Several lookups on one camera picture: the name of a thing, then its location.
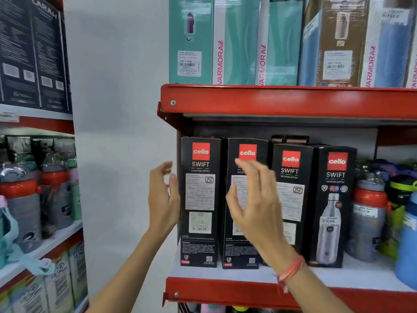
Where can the person's right hand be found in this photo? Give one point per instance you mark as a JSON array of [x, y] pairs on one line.
[[260, 218]]

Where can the person's left hand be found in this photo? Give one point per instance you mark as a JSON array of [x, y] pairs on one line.
[[163, 205]]

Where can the small black bottle box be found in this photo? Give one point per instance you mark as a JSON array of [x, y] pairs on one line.
[[335, 179], [294, 198]]

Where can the large black bottle box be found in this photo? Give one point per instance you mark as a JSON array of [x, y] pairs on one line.
[[200, 153], [247, 149]]

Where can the red metal shelf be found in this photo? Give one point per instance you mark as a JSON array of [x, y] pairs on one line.
[[260, 101], [228, 291]]

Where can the person's right forearm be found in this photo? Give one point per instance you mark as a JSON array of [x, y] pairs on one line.
[[312, 290]]

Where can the person's left forearm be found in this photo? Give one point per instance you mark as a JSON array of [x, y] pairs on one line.
[[130, 273]]

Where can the teal box with barcode label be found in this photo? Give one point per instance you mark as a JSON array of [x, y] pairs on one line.
[[190, 35]]

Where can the teal box with white stripe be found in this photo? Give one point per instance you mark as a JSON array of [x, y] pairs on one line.
[[237, 35], [283, 39]]

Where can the brown and blue box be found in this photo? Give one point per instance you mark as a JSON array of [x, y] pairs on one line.
[[335, 35]]

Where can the blue box with white stripe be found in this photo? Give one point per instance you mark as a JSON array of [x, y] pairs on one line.
[[413, 68], [391, 48]]

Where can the cluster of animal shaped bottles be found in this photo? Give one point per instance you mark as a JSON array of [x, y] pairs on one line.
[[241, 309]]

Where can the red lid grey bottle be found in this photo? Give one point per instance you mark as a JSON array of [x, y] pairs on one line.
[[366, 224]]

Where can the row of white green cartons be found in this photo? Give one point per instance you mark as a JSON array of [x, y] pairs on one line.
[[62, 280]]

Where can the row of wrapped bottles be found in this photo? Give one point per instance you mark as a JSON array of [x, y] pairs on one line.
[[22, 192]]

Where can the red and white side rack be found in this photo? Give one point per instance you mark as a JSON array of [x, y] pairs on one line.
[[39, 123]]

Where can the dark printed carton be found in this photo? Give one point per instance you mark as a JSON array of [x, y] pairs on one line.
[[49, 55], [16, 45]]

